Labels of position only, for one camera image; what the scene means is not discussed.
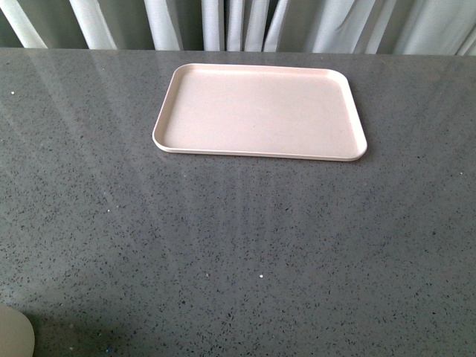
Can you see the white pleated curtain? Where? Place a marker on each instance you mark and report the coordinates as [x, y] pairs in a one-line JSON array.
[[340, 27]]

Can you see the pink rectangular plastic tray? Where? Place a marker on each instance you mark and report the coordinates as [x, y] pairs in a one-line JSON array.
[[258, 110]]

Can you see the white smiley face mug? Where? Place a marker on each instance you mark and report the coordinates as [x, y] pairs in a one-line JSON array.
[[17, 335]]

